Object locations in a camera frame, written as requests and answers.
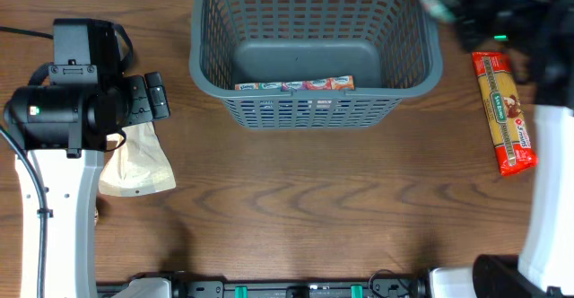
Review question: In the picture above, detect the plain kraft paper pouch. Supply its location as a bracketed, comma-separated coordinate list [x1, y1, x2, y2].
[99, 123, 176, 197]

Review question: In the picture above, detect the San Remo spaghetti packet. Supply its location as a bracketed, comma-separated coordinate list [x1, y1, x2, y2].
[472, 51, 538, 176]

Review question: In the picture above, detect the grey plastic lattice basket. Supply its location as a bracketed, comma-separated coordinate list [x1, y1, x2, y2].
[189, 0, 443, 129]

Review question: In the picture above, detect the Kleenex tissue multipack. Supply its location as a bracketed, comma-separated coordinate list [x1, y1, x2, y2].
[235, 75, 355, 91]

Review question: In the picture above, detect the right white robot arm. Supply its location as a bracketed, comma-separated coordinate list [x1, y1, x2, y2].
[421, 0, 573, 297]

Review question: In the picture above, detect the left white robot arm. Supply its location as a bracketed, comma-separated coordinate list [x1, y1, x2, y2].
[1, 18, 170, 297]

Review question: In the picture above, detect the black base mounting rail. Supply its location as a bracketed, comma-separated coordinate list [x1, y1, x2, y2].
[96, 269, 432, 298]

